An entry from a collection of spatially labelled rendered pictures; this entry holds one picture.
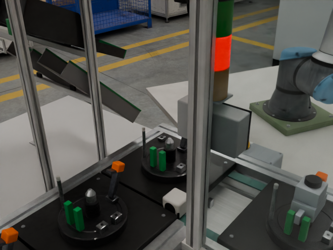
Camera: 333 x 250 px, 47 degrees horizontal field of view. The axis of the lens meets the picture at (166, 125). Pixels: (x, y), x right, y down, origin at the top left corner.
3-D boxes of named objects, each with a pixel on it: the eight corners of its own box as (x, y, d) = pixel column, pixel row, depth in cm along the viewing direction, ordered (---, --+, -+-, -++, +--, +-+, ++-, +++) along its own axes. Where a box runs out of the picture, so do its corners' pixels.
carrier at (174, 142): (163, 138, 110) (162, 98, 104) (236, 168, 96) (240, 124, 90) (100, 177, 93) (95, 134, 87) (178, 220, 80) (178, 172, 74)
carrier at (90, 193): (99, 178, 93) (94, 134, 87) (177, 221, 80) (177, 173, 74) (10, 235, 77) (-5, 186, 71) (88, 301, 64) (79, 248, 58)
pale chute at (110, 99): (108, 108, 119) (116, 96, 119) (133, 123, 110) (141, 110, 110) (36, 62, 98) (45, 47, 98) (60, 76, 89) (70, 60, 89)
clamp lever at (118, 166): (111, 193, 81) (119, 160, 79) (118, 197, 80) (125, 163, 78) (99, 196, 78) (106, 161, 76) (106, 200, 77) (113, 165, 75)
